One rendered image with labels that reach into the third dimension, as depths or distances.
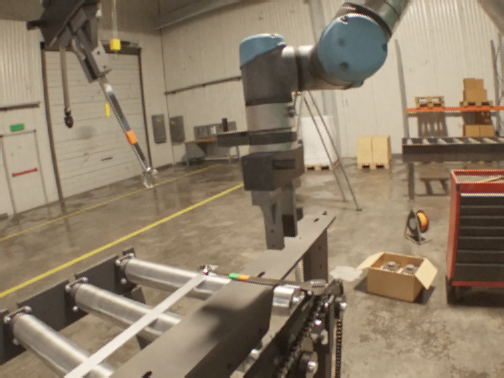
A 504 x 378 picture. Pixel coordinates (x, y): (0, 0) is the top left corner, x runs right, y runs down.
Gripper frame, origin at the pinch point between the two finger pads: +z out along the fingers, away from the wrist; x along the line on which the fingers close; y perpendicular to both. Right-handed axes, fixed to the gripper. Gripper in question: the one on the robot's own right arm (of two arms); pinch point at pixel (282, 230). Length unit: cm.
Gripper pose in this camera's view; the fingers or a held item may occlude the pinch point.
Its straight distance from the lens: 56.2
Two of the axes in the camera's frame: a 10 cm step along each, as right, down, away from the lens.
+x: 4.7, -2.3, 8.5
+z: 1.1, 9.7, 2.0
